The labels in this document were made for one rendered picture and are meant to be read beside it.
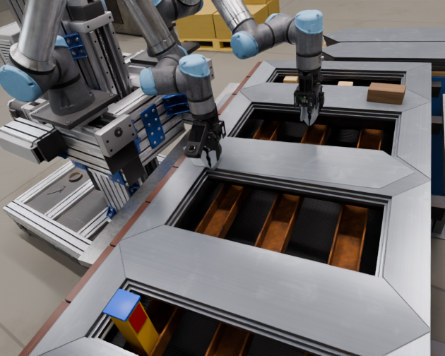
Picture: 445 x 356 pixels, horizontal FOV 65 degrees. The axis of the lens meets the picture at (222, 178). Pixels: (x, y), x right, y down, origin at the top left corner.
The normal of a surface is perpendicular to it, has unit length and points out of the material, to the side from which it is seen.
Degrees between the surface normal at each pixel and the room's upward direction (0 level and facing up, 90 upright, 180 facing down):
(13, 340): 0
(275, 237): 0
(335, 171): 0
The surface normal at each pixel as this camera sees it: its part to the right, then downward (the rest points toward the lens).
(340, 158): -0.15, -0.76
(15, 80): -0.22, 0.72
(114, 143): 0.82, 0.26
